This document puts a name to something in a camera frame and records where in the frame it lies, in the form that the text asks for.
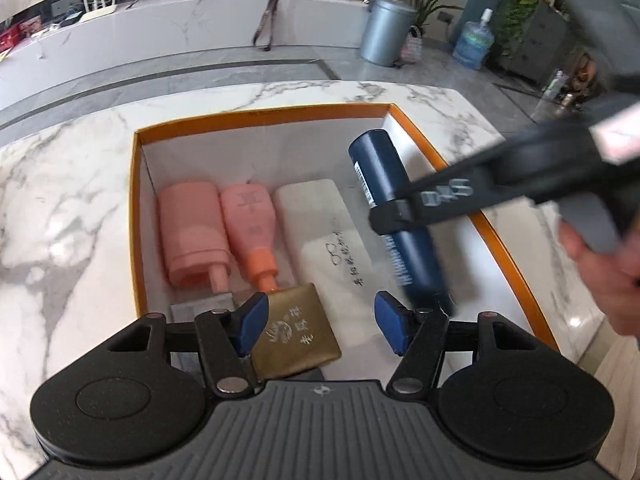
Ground grey trash bin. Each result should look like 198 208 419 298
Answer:
360 0 419 68

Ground grey cabinet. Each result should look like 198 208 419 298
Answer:
511 2 577 84

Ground blue water jug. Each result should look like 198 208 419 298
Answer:
452 8 496 70

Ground white router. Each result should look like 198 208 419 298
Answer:
80 0 119 22

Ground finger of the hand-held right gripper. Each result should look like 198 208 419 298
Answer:
369 155 498 237

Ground dark blue cylindrical bottle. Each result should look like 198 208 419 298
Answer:
348 129 457 318

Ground potted plant in woven basket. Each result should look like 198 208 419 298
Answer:
401 0 474 64

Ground pink bottle with orange cap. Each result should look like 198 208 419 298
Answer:
220 183 279 295

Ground wide pink pump bottle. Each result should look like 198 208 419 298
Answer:
157 181 232 297

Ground white glasses case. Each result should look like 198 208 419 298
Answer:
274 178 397 357

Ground person's right hand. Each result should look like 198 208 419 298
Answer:
558 220 640 339

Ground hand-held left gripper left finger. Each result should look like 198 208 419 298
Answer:
107 292 271 397

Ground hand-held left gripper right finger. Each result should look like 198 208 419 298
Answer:
374 290 532 396

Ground orange-rimmed white box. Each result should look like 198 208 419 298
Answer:
131 102 562 382

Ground gold packet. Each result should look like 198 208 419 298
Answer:
248 282 343 380

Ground white marble counter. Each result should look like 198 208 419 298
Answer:
0 0 375 97

